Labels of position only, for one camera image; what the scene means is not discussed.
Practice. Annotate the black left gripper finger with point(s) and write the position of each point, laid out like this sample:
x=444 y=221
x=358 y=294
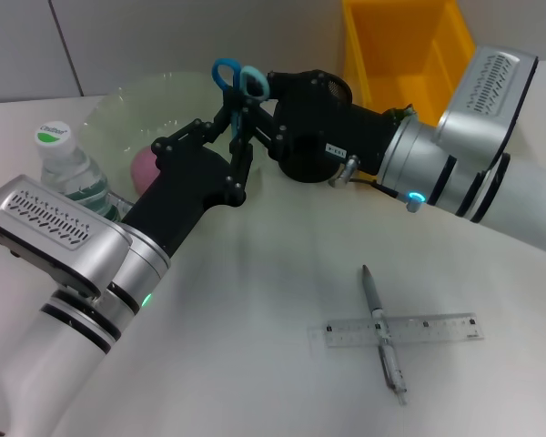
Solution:
x=241 y=164
x=195 y=129

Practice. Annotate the yellow plastic bin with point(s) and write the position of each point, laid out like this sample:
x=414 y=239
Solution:
x=391 y=54

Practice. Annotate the clear green-label water bottle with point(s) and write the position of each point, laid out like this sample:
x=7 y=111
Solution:
x=68 y=168

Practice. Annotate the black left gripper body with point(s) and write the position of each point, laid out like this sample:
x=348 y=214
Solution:
x=182 y=196

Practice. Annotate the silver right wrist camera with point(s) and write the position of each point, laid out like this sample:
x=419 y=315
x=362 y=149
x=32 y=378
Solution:
x=487 y=100

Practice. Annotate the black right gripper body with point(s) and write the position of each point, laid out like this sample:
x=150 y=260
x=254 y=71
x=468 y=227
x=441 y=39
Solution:
x=336 y=123

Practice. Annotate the transparent plastic ruler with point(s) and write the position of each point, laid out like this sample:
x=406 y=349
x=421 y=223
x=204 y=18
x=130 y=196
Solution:
x=437 y=328

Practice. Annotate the green wavy glass fruit plate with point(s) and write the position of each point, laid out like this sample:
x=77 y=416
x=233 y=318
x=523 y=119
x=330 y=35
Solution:
x=118 y=114

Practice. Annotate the blue scissors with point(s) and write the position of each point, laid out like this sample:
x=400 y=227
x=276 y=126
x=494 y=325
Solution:
x=220 y=75

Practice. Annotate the pink peach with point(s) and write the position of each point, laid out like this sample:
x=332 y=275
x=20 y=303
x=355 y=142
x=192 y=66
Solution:
x=143 y=170

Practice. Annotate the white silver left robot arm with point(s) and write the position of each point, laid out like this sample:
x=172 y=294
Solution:
x=27 y=364

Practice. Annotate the black mesh pen holder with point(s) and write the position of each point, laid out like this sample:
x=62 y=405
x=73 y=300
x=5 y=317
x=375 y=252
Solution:
x=309 y=170

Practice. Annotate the grey clear pen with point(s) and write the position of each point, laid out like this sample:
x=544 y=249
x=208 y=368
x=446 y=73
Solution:
x=374 y=300

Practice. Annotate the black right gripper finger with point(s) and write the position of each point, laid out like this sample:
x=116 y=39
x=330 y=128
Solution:
x=264 y=116
x=268 y=143

